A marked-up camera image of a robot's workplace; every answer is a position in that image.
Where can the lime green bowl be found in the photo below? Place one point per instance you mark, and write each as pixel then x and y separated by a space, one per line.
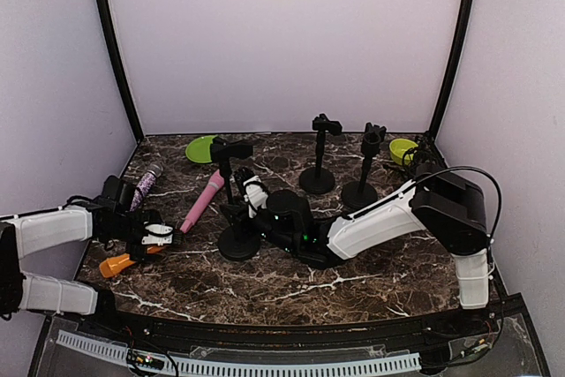
pixel 402 151

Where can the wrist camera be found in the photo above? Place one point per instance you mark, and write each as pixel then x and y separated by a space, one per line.
pixel 161 235
pixel 252 189

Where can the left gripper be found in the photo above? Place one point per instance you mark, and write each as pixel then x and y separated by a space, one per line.
pixel 139 254

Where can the black left frame post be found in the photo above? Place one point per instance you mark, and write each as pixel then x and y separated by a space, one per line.
pixel 117 66

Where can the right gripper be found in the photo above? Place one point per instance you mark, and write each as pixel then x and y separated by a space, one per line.
pixel 238 213

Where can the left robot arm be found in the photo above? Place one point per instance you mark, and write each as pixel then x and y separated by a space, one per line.
pixel 105 218

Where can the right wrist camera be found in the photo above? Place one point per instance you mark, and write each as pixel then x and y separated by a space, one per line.
pixel 252 189

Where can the black frame post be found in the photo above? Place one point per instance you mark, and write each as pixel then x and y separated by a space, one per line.
pixel 455 53
pixel 117 66

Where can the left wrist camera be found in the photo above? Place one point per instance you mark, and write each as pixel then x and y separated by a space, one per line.
pixel 161 235

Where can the lime green plate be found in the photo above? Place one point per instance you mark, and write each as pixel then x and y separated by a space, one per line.
pixel 198 150

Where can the black round-base stand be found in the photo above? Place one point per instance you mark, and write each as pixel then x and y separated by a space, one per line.
pixel 317 180
pixel 238 242
pixel 356 195

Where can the orange microphone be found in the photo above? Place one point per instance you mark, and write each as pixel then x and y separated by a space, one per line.
pixel 114 266

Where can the pink microphone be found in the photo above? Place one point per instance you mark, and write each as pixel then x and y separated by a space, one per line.
pixel 214 184

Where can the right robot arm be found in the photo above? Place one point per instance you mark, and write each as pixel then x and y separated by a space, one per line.
pixel 451 208

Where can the white slotted cable duct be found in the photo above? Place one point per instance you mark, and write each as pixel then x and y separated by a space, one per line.
pixel 171 365

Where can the black tripod shock-mount stand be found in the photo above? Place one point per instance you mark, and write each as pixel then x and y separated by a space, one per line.
pixel 425 153

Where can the black front rail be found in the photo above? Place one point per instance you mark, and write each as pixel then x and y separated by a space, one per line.
pixel 338 312

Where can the black right frame post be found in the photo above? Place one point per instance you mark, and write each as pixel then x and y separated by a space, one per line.
pixel 455 53

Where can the purple glitter microphone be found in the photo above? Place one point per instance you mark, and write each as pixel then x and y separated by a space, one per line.
pixel 145 184

